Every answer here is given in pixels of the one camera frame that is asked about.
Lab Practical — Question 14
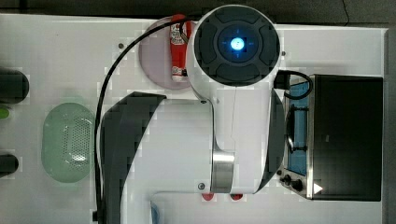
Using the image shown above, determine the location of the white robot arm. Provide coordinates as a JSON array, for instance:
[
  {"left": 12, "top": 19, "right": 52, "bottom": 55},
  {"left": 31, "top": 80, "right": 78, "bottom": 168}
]
[{"left": 99, "top": 5, "right": 285, "bottom": 224}]

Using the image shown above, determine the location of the black toaster oven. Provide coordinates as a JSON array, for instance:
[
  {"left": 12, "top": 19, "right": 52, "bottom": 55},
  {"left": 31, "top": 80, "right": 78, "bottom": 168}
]
[{"left": 277, "top": 75, "right": 383, "bottom": 202}]

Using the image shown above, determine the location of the red ketchup bottle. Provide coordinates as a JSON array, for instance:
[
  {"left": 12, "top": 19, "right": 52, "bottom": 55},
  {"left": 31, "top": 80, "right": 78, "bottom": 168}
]
[{"left": 169, "top": 21, "right": 191, "bottom": 82}]

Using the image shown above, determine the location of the grey round plate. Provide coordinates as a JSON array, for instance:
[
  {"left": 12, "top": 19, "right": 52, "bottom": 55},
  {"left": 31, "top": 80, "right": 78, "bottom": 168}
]
[{"left": 138, "top": 22, "right": 195, "bottom": 90}]

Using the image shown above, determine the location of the dark red toy strawberry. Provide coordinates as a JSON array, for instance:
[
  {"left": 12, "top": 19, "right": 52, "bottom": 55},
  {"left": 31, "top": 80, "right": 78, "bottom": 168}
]
[{"left": 230, "top": 194, "right": 243, "bottom": 201}]

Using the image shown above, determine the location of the blue plastic cup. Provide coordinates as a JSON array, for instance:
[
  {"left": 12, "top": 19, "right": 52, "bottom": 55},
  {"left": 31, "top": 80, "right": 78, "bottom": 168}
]
[{"left": 151, "top": 203, "right": 160, "bottom": 224}]

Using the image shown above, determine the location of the green oval colander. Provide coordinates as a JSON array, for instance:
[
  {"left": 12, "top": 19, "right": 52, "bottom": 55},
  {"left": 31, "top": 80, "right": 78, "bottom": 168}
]
[{"left": 41, "top": 103, "right": 94, "bottom": 183}]

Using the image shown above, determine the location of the black round pan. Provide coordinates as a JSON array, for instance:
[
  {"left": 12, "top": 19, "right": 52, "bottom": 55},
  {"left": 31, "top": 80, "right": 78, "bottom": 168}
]
[{"left": 0, "top": 67, "right": 29, "bottom": 104}]

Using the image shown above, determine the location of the black cylindrical cup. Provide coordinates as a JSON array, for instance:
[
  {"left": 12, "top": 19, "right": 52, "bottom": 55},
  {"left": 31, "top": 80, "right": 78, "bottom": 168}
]
[{"left": 0, "top": 154, "right": 19, "bottom": 177}]

